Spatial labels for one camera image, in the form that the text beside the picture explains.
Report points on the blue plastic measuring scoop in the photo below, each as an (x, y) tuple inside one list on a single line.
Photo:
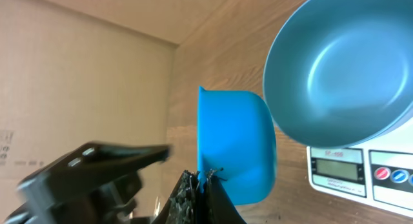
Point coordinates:
[(236, 142)]

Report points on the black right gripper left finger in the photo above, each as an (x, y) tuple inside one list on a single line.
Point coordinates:
[(180, 207)]

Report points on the white digital kitchen scale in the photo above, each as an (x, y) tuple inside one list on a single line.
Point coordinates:
[(376, 173)]

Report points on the cardboard box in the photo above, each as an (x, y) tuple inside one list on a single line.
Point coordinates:
[(67, 79)]

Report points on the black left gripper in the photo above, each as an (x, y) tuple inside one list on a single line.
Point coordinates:
[(95, 183)]

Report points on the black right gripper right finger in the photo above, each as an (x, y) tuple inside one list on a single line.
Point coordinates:
[(217, 207)]

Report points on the blue metal bowl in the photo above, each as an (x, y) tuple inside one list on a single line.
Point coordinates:
[(339, 72)]

